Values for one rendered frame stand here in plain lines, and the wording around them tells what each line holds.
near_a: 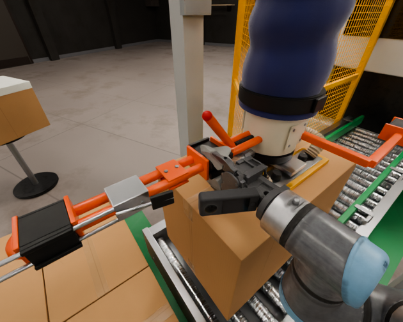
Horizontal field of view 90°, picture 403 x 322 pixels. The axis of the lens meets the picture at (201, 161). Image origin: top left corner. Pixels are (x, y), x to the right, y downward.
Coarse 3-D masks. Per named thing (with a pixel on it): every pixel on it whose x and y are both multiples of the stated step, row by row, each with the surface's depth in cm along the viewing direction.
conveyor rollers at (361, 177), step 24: (360, 144) 180; (360, 168) 154; (384, 168) 151; (360, 192) 135; (384, 192) 132; (336, 216) 116; (360, 216) 116; (288, 264) 95; (192, 288) 86; (264, 288) 86; (240, 312) 79; (264, 312) 79
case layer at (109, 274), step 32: (96, 224) 112; (0, 256) 97; (64, 256) 97; (96, 256) 97; (128, 256) 97; (0, 288) 86; (32, 288) 86; (64, 288) 86; (96, 288) 86; (128, 288) 86; (160, 288) 86; (0, 320) 77; (32, 320) 77; (64, 320) 77; (96, 320) 77; (128, 320) 77; (160, 320) 77
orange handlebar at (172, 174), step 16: (240, 144) 54; (256, 144) 57; (320, 144) 56; (336, 144) 54; (384, 144) 54; (192, 160) 50; (352, 160) 51; (368, 160) 48; (144, 176) 44; (160, 176) 45; (176, 176) 43; (192, 176) 46; (160, 192) 42; (80, 208) 37
